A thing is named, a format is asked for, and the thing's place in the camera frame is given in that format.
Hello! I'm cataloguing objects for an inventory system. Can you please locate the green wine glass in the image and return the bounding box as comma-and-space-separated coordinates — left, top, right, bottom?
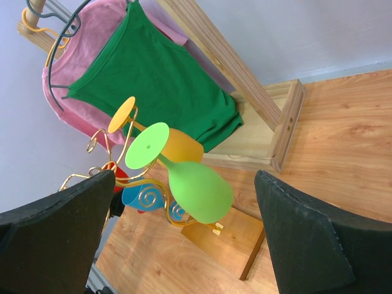
125, 122, 233, 224

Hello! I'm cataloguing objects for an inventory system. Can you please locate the orange yellow wine glass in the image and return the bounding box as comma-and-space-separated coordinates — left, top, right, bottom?
108, 96, 204, 162

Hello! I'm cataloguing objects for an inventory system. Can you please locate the red wine glass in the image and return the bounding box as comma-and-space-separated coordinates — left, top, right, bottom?
100, 162, 148, 215

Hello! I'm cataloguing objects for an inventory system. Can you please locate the grey clothes hanger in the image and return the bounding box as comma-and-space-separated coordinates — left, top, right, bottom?
26, 0, 141, 111

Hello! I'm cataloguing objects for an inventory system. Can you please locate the green shirt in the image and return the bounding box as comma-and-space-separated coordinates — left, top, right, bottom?
68, 19, 243, 151

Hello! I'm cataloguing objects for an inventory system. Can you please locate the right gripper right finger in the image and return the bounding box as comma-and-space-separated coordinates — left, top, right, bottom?
254, 171, 391, 293

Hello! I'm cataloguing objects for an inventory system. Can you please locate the wooden frame post centre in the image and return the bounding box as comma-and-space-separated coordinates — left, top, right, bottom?
158, 0, 281, 130

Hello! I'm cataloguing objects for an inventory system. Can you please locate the blue wine glass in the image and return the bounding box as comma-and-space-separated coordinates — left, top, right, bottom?
116, 179, 186, 224

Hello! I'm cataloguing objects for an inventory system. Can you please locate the pink shirt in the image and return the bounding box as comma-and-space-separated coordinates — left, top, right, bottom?
42, 1, 195, 136

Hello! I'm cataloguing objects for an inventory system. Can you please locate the wooden hanger rod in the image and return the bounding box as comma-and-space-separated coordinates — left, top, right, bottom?
24, 0, 46, 34

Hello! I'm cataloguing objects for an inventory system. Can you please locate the gold wire glass rack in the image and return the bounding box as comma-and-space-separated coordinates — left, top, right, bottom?
58, 105, 224, 236

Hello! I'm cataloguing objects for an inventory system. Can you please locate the wooden frame post left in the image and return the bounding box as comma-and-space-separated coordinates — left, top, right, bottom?
17, 20, 57, 54

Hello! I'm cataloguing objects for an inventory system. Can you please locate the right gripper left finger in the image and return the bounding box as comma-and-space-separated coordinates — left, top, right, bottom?
1, 170, 115, 293

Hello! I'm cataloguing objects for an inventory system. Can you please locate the amber rack base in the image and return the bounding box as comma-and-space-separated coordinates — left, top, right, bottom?
181, 208, 265, 281

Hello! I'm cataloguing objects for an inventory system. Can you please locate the yellow clothes hanger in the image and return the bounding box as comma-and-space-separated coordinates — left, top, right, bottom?
17, 8, 70, 67

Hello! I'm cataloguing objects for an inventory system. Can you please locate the wooden frame post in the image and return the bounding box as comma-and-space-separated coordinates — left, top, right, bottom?
158, 0, 281, 130
17, 20, 57, 54

